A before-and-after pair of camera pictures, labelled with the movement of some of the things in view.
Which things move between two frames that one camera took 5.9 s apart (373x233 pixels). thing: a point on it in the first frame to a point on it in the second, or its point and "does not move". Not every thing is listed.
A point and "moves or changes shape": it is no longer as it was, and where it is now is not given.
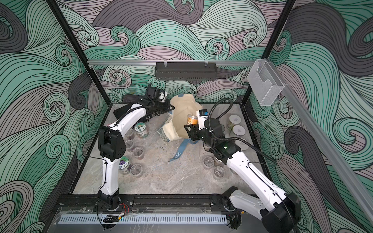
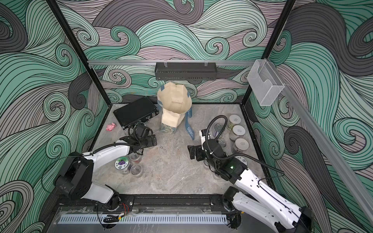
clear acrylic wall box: (265, 83) does not move
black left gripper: (167, 107) to (150, 141)
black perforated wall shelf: (168, 71) does not move
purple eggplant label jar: (124, 167) does not move
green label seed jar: (233, 119) does not move
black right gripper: (194, 132) to (199, 150)
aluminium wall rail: (103, 63) does not move
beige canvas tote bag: (181, 106) moves or changes shape
